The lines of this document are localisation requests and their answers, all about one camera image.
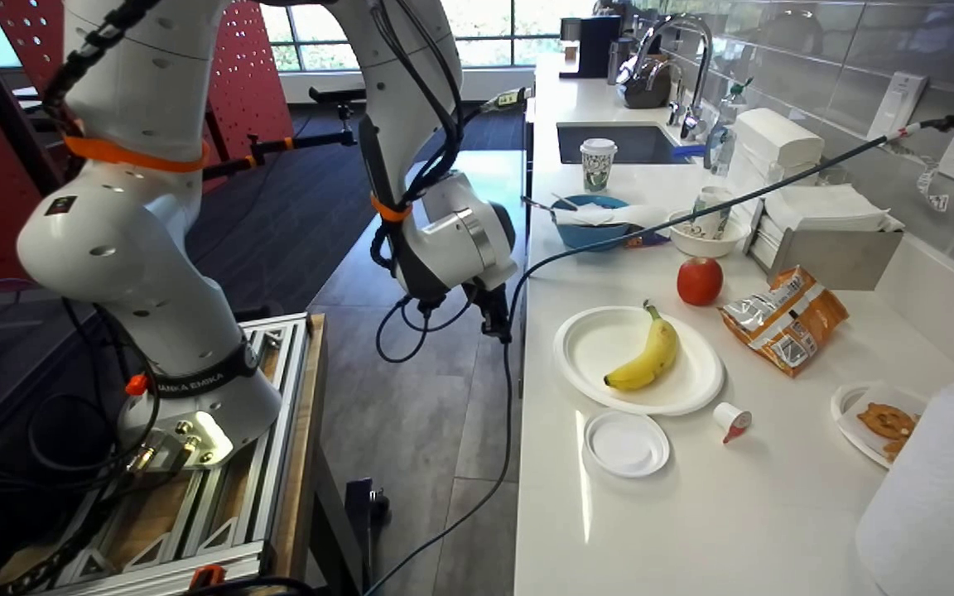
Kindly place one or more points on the stack of white paper towels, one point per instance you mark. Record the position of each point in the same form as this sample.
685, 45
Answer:
770, 147

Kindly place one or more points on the orange snack packet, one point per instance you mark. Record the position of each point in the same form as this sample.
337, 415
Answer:
791, 321

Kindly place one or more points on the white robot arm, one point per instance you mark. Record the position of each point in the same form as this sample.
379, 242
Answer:
130, 103

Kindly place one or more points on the black coffee machine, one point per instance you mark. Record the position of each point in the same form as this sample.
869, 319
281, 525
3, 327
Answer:
589, 45

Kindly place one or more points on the chrome faucet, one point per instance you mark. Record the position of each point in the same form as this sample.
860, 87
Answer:
688, 40

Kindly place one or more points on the white plate under banana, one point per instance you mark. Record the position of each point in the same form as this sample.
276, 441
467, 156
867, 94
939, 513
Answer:
600, 338

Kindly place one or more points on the yellow banana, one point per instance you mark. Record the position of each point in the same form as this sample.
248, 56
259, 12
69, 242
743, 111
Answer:
655, 357

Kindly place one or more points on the blue bowl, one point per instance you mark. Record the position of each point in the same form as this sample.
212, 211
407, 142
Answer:
593, 221

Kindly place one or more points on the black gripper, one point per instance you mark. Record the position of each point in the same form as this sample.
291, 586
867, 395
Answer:
486, 285

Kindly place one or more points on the small plate with cookies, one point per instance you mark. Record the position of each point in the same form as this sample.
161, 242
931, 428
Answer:
877, 418

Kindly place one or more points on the small creamer cup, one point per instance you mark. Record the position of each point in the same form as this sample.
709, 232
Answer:
734, 421

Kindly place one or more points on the kitchen sink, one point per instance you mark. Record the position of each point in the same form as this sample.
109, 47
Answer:
633, 142

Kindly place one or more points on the white bowl with cup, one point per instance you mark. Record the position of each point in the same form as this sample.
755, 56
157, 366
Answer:
712, 227

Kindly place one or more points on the red apple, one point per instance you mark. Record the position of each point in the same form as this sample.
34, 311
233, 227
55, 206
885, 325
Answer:
699, 281

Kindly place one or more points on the small white lid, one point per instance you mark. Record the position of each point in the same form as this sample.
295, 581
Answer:
628, 443

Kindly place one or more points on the patterned paper cup with lid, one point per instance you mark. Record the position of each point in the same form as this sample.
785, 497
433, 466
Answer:
596, 161

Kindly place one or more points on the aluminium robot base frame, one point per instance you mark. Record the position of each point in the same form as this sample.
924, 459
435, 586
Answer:
235, 520

